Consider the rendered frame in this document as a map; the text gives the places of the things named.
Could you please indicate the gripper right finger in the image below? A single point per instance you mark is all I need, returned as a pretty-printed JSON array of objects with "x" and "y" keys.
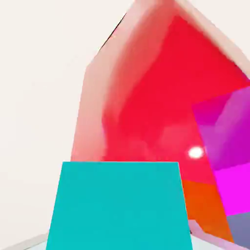
[{"x": 203, "y": 240}]

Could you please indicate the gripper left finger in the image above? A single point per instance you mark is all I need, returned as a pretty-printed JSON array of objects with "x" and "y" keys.
[{"x": 33, "y": 244}]

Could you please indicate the small teal cube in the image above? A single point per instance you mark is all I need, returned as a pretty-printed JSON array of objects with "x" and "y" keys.
[{"x": 119, "y": 207}]

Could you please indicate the small magenta cube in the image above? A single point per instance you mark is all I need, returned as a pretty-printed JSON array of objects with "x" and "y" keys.
[{"x": 232, "y": 140}]

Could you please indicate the large orange box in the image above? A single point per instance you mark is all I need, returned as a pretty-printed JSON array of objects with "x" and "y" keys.
[{"x": 207, "y": 207}]

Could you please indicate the large grey-blue box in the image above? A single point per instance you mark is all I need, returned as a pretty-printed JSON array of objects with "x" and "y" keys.
[{"x": 240, "y": 230}]

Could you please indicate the large red box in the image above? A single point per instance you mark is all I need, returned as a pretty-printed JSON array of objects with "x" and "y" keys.
[{"x": 156, "y": 87}]

